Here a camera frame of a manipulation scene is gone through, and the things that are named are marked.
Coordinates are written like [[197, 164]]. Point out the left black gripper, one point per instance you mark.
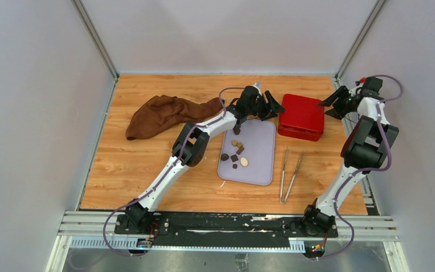
[[270, 109]]

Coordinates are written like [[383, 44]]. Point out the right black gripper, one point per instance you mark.
[[337, 113]]

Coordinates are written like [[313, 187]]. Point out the red box lid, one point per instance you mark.
[[302, 112]]

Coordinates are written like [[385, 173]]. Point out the red box with white liners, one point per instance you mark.
[[304, 134]]

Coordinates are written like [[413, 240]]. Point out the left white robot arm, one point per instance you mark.
[[190, 146]]

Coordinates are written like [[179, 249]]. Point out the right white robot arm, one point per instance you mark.
[[366, 149]]

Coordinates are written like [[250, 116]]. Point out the dark heart chocolate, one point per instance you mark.
[[236, 130]]

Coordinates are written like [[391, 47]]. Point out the white oval chocolate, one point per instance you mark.
[[244, 162]]

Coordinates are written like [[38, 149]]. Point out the dark round chocolate left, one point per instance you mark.
[[224, 157]]

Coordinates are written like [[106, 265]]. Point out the lavender tray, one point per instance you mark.
[[258, 138]]

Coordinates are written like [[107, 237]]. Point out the brown cloth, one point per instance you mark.
[[161, 113]]

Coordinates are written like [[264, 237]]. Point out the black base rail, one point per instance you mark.
[[225, 230]]

